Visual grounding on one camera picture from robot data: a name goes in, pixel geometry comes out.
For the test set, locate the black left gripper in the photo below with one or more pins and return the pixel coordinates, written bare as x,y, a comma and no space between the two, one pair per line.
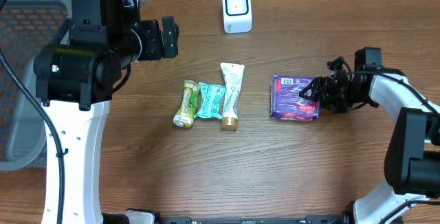
151,29

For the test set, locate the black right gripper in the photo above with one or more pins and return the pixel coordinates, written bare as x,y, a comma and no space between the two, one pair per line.
326,85

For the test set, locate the purple pad package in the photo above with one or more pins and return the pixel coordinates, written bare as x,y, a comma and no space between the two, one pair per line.
286,104

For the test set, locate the white tube gold cap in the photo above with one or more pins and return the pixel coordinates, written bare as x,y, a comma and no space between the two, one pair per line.
233,78

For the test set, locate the teal snack wrapper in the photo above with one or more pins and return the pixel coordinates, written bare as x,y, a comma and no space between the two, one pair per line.
211,99

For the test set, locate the green yellow snack bar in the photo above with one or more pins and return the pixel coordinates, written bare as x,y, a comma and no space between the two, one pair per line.
184,117

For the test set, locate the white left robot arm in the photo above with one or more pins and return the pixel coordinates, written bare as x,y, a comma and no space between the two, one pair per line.
75,80

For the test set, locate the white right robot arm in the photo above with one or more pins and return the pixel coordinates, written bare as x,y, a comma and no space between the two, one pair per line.
411,173

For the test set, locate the white barcode scanner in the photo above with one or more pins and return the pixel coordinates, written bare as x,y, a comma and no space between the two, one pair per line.
237,16

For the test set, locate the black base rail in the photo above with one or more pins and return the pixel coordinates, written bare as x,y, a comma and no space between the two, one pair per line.
309,219

